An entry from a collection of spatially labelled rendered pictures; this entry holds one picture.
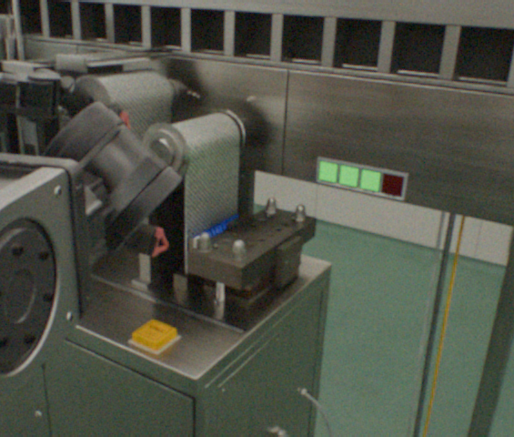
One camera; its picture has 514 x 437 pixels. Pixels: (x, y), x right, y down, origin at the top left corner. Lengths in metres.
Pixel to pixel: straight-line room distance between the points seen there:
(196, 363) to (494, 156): 0.82
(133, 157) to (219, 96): 1.21
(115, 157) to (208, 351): 0.82
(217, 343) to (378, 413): 1.40
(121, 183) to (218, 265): 0.89
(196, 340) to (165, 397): 0.14
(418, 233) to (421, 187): 2.61
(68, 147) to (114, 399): 1.03
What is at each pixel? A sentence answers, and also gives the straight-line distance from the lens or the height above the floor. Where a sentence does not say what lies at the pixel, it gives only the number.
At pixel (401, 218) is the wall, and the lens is 4.09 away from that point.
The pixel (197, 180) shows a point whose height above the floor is 1.18.
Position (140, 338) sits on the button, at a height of 0.92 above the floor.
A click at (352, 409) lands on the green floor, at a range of 2.58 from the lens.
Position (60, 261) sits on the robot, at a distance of 0.41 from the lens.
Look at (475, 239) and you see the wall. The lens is 4.01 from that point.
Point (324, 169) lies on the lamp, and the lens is 1.56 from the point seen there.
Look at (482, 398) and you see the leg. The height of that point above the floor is 0.54.
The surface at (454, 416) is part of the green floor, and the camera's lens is 2.68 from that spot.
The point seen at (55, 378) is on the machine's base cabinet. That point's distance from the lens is 1.61.
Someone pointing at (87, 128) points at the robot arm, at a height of 1.51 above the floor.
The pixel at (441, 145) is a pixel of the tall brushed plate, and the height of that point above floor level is 1.31.
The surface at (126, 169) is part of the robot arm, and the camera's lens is 0.50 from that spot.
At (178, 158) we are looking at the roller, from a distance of 1.39.
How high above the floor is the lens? 1.62
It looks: 22 degrees down
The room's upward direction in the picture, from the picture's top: 3 degrees clockwise
